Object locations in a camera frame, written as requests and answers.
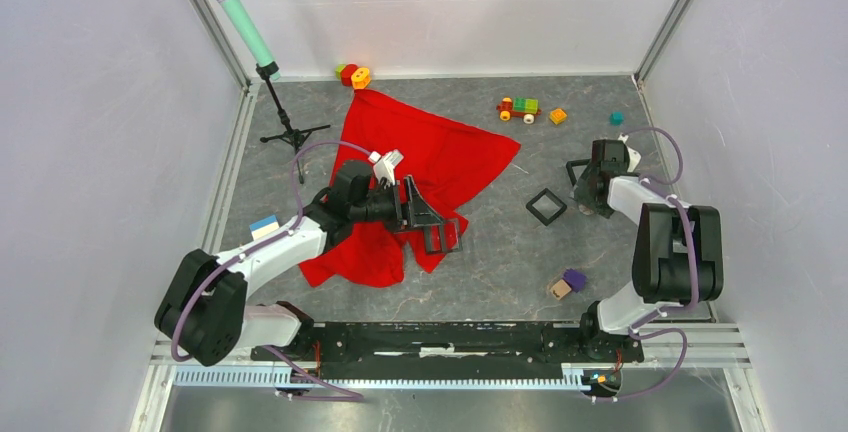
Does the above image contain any orange toy block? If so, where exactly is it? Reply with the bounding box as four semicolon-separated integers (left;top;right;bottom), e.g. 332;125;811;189
351;67;372;90

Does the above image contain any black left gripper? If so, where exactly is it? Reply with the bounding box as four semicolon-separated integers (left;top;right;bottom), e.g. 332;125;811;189
350;175;443;235

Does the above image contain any orange lego brick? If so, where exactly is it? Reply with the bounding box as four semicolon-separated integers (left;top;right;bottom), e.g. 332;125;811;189
548;108;568;126

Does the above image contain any mint green microphone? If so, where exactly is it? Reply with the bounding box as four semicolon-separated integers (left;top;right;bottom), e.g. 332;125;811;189
216;0;280;80

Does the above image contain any black tripod stand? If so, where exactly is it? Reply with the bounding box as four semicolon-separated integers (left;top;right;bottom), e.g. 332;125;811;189
256;61;331;154

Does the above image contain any red garment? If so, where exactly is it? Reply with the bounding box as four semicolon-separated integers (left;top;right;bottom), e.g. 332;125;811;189
300;89;520;288

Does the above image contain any colourful toy train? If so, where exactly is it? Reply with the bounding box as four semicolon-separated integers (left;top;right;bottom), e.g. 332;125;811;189
496;97;541;124

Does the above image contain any black square frame box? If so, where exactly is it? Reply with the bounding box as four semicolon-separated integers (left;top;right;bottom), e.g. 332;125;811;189
423;218;462;255

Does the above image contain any green toy block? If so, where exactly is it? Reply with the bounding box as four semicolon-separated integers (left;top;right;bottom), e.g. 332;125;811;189
335;63;347;80

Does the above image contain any white and blue block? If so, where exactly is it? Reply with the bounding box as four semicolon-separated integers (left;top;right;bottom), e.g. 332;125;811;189
249;215;280;240

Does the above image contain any wooden letter cube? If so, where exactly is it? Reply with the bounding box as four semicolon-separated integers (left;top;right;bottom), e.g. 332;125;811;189
549;279;573;300

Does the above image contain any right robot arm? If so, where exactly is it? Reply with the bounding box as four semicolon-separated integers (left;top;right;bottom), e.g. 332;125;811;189
566;139;724;360

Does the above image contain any red toy block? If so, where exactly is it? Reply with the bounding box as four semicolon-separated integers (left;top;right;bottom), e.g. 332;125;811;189
340;63;359;87

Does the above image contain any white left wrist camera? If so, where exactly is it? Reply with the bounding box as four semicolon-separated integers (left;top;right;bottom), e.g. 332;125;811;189
368;149;404;187

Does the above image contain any black square frame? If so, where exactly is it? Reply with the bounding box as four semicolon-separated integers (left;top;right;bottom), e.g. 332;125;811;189
565;158;591;188
525;188;568;226

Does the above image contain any purple lego brick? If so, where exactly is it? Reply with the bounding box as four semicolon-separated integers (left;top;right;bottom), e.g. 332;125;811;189
562;268;587;292

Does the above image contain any slotted cable duct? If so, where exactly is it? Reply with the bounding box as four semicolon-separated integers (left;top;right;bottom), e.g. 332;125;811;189
173;364;590;392

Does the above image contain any teal small cube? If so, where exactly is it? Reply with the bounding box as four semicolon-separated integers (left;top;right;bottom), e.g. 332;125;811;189
609;111;624;126

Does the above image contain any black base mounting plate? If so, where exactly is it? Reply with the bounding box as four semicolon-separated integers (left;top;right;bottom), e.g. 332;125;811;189
280;318;644;380

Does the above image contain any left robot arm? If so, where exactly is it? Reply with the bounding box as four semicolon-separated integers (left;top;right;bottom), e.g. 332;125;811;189
153;158;461;366

